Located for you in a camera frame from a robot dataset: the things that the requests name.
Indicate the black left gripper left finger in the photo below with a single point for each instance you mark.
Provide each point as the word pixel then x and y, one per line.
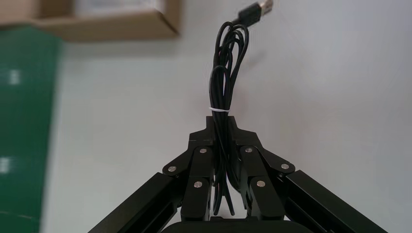
pixel 196 193

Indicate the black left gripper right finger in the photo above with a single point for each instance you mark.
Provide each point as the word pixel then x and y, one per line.
pixel 264 196

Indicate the brown cardboard storage box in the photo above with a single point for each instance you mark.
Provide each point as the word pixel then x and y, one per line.
pixel 96 27

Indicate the white printed instruction sheet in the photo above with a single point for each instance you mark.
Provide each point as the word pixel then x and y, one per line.
pixel 116 4

